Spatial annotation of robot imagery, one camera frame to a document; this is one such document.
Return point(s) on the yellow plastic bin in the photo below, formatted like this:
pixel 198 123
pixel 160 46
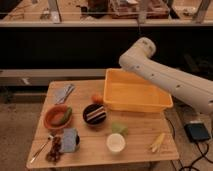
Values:
pixel 125 91

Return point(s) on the black foot pedal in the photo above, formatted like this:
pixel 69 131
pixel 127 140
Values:
pixel 197 132

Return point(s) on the blue sponge block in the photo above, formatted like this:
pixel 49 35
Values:
pixel 70 140

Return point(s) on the black bowl with cake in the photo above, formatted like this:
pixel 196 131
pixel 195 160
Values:
pixel 94 114

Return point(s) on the orange bowl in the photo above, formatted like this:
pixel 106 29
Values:
pixel 54 114

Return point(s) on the orange fruit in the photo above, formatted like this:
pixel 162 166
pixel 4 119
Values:
pixel 97 98

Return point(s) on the background workbench shelf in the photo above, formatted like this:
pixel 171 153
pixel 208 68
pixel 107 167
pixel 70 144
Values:
pixel 105 13

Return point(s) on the grey folded cloth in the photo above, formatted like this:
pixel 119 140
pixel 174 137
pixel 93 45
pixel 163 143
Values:
pixel 61 94

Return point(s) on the gold spoon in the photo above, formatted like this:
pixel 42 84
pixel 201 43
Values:
pixel 50 137

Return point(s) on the green small object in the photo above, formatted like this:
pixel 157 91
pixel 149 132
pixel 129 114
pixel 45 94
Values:
pixel 119 128

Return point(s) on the white cup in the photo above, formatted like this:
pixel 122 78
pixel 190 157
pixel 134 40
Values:
pixel 115 143

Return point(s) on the green cucumber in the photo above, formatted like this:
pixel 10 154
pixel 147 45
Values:
pixel 64 118

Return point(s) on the wooden table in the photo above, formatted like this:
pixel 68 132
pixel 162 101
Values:
pixel 143 129

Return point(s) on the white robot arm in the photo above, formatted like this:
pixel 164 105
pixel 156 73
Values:
pixel 192 90

